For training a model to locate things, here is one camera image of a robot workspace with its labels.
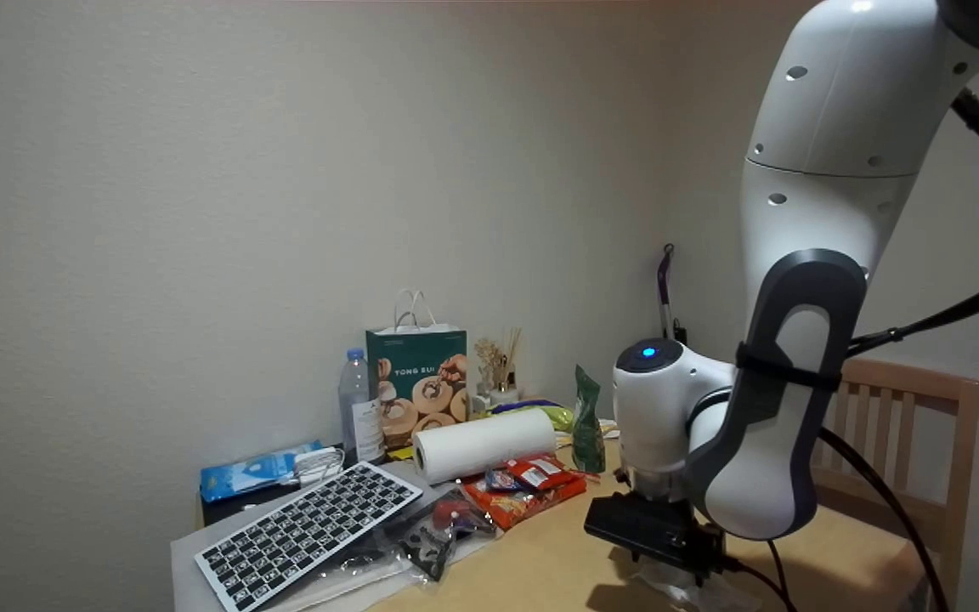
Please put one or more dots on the red snack packets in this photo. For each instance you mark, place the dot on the red snack packets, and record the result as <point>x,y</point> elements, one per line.
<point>519,486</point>

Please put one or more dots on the green donut print paper bag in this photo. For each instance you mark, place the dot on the green donut print paper bag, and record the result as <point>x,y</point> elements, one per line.
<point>422,393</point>

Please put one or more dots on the blue tissue package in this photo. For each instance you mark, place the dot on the blue tissue package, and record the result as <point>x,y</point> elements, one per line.
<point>263,478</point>

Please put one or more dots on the black stand pole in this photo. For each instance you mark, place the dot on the black stand pole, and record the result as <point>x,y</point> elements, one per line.
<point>669,292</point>

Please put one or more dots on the white paper towel roll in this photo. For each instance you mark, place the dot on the white paper towel roll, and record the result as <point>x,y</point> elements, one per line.
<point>484,444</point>

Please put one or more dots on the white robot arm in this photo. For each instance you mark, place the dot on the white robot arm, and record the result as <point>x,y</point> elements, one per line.
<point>840,225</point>

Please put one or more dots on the wooden chair with dark cushion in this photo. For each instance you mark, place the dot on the wooden chair with dark cushion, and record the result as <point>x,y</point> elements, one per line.
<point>909,452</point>

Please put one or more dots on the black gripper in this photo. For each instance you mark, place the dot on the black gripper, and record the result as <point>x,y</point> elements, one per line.
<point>655,527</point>

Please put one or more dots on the wooden sticks in cup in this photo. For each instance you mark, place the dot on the wooden sticks in cup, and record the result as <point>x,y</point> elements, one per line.
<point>499,368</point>

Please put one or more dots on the clear water bottle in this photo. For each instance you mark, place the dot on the clear water bottle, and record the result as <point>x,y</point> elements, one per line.
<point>355,410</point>

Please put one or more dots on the tall green snack pack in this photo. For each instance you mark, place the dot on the tall green snack pack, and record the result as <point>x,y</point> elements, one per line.
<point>590,426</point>

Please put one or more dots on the black keyboard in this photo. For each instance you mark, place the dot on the black keyboard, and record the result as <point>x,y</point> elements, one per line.
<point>308,531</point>

